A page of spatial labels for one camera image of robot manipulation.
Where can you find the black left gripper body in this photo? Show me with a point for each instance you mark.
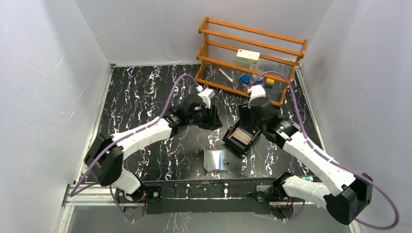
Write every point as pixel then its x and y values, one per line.
pixel 210 116

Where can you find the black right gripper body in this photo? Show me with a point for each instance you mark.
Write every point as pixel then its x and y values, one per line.
pixel 248 111

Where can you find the stack of credit cards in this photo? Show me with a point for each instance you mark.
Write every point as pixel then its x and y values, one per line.
pixel 241 136

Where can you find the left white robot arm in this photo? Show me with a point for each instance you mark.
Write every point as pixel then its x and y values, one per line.
pixel 105 158

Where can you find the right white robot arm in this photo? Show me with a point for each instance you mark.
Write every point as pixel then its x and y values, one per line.
pixel 343 194

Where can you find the black plastic card box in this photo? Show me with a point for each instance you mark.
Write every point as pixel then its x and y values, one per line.
pixel 235 146

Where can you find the blue white round can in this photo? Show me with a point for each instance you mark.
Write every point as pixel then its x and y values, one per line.
pixel 256 79

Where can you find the yellow black small block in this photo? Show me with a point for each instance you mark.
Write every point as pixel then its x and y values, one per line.
pixel 269 83

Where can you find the blue small cube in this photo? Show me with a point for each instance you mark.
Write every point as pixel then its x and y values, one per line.
pixel 245 79

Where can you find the red white pen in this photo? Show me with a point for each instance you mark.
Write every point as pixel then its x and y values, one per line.
pixel 226 76

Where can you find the white green carton box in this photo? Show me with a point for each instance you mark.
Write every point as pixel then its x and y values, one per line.
pixel 248 57

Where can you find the orange wooden shelf rack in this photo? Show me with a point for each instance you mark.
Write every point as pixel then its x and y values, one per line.
pixel 233 57

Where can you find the green marker pen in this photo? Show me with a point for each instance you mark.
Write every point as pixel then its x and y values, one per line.
pixel 307 178

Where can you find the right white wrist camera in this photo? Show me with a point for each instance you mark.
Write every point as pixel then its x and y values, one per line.
pixel 256 91

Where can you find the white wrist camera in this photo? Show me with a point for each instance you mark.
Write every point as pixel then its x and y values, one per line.
pixel 206 94
pixel 256 91

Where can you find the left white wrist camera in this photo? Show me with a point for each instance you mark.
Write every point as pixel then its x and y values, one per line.
pixel 206 94

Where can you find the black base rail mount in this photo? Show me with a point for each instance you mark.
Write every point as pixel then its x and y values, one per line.
pixel 251 195

